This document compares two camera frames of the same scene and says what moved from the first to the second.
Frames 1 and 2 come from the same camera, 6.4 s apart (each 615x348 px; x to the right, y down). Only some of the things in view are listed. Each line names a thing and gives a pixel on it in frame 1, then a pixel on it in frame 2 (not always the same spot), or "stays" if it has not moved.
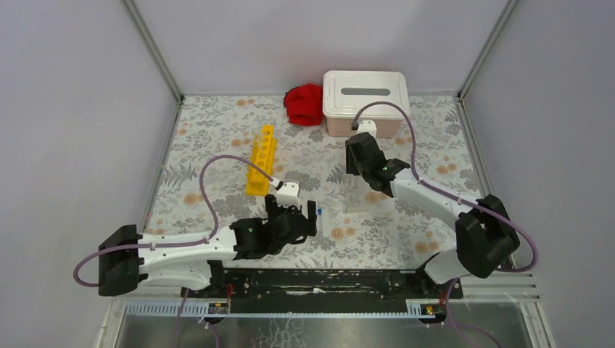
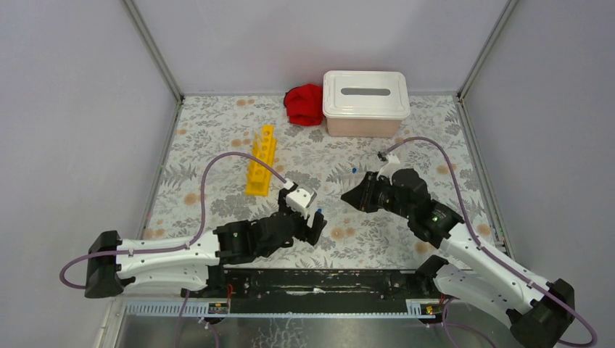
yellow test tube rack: (262, 156) stays
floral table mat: (201, 183) stays
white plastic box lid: (346, 92) stays
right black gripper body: (353, 167) to (384, 198)
